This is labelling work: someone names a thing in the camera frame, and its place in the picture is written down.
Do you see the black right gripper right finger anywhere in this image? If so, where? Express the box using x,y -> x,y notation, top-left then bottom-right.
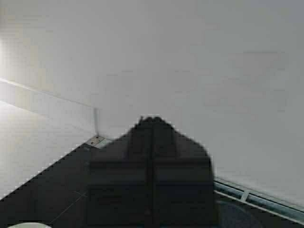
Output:
152,117 -> 219,228

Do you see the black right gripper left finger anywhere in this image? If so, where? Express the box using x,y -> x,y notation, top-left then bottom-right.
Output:
86,117 -> 152,228

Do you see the white round pot rim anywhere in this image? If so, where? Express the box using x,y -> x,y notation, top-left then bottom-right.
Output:
8,222 -> 51,228

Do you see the metal corner bracket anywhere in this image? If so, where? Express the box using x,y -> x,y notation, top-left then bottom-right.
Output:
86,135 -> 104,147

